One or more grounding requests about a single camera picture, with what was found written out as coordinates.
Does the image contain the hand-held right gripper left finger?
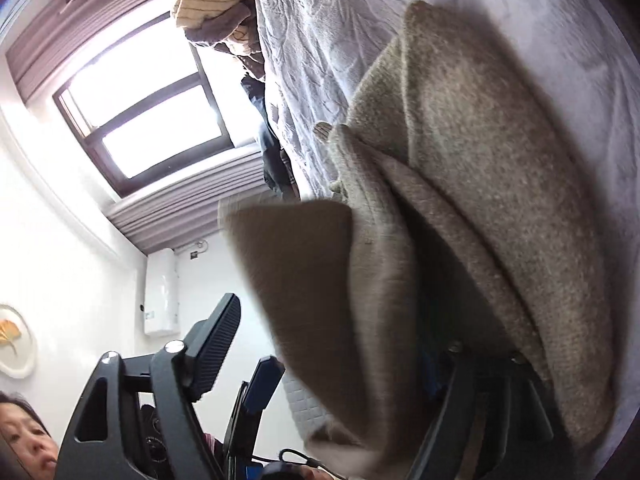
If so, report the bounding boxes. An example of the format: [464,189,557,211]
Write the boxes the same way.
[52,292,242,480]

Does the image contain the dark framed window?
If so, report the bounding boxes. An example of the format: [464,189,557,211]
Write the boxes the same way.
[52,10,236,198]

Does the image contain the pale grey quilted chair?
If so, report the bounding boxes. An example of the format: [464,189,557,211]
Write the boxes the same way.
[281,370,331,436]

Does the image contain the white wall unit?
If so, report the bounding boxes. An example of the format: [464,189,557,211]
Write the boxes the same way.
[142,247,181,336]

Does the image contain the person's head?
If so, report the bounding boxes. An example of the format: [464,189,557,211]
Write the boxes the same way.
[0,391,61,480]

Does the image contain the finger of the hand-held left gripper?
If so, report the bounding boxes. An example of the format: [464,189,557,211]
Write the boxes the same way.
[222,355,287,480]

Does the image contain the olive brown knit sweater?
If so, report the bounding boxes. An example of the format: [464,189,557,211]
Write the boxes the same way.
[218,0,616,480]

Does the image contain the white plate wall decoration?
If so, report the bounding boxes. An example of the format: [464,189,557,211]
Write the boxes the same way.
[0,304,38,378]

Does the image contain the black cable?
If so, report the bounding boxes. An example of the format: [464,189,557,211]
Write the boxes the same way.
[277,447,331,472]

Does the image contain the lavender fleece blanket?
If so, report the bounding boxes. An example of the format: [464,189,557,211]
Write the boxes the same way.
[440,0,640,461]

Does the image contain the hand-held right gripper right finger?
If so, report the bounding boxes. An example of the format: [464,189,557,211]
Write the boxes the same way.
[410,340,556,480]

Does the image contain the blue jeans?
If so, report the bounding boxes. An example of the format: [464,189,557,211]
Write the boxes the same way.
[240,72,301,198]

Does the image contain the embossed lavender bedspread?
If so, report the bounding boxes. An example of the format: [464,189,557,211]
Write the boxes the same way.
[250,0,451,201]

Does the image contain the mauve pleated curtain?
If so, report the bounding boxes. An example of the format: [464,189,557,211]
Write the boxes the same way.
[105,152,271,256]
[5,0,176,106]

